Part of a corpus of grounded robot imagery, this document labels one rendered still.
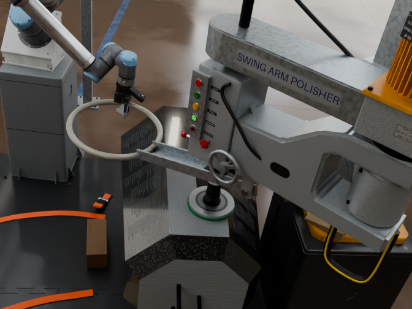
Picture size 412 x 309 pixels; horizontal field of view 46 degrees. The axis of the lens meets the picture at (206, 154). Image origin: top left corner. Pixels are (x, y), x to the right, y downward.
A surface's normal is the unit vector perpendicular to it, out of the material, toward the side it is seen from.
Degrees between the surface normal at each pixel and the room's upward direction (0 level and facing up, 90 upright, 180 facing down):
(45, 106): 90
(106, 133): 0
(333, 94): 90
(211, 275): 90
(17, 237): 0
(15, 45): 47
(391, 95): 0
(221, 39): 90
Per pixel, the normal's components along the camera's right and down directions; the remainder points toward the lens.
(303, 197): -0.62, 0.39
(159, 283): 0.06, 0.59
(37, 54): 0.01, -0.12
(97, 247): 0.13, -0.80
